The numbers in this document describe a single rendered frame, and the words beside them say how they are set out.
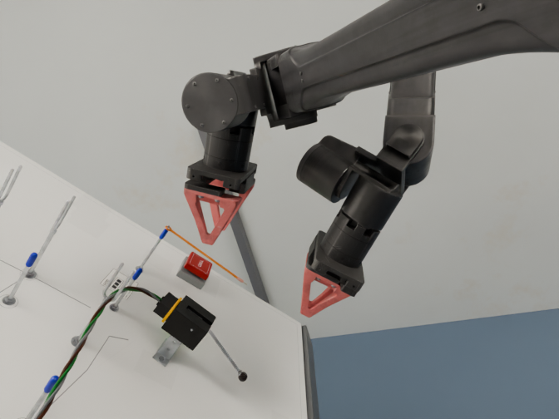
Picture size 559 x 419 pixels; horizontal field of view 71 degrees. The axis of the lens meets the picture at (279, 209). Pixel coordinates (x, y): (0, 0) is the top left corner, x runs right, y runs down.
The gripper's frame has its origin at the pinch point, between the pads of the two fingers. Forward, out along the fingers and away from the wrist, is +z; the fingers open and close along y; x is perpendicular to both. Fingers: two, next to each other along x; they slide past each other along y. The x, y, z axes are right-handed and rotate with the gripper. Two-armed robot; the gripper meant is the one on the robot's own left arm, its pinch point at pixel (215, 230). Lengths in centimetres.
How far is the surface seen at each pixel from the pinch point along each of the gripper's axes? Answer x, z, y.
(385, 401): 61, 97, -92
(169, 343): -3.6, 18.5, 1.5
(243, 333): 4.9, 25.5, -14.6
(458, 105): 58, -24, -121
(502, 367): 105, 74, -104
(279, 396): 14.0, 29.7, -6.3
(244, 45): -29, -30, -115
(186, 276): -8.3, 18.1, -17.0
